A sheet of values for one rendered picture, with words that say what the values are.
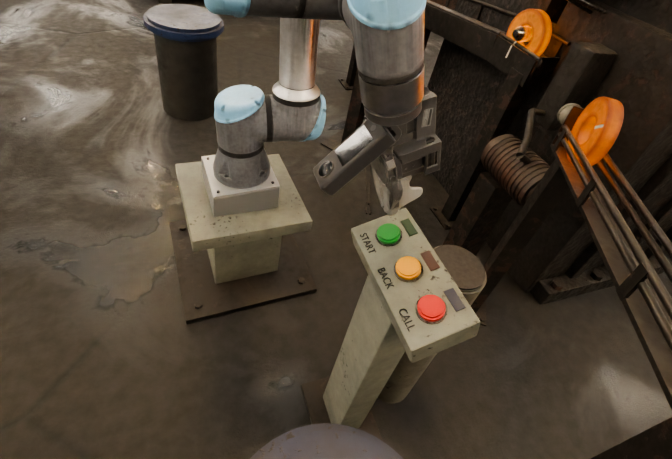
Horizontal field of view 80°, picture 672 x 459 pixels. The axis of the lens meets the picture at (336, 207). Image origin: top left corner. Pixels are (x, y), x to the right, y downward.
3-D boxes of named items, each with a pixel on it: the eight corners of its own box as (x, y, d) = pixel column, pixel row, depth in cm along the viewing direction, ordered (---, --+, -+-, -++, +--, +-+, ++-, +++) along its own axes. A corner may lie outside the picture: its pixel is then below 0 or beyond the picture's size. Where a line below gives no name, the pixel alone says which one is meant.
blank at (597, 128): (571, 169, 97) (558, 165, 97) (594, 107, 96) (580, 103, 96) (608, 166, 82) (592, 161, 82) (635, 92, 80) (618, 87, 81)
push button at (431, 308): (436, 295, 61) (437, 289, 59) (450, 318, 58) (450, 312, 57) (412, 305, 60) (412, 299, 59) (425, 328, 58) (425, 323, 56)
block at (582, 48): (554, 117, 127) (600, 41, 111) (572, 131, 121) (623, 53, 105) (528, 117, 123) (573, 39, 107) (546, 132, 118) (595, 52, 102)
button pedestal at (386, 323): (351, 362, 114) (419, 205, 73) (386, 453, 99) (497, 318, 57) (298, 376, 109) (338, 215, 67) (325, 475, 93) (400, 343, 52)
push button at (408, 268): (414, 257, 66) (413, 251, 64) (425, 277, 63) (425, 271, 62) (391, 266, 65) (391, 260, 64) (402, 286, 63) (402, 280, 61)
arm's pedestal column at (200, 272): (186, 324, 114) (178, 268, 96) (169, 226, 139) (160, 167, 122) (316, 292, 130) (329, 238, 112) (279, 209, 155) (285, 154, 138)
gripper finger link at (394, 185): (404, 213, 58) (402, 169, 51) (394, 216, 58) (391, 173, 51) (390, 191, 61) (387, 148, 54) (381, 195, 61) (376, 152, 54)
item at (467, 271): (397, 356, 118) (466, 238, 83) (416, 397, 110) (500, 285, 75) (360, 367, 114) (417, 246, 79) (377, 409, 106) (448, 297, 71)
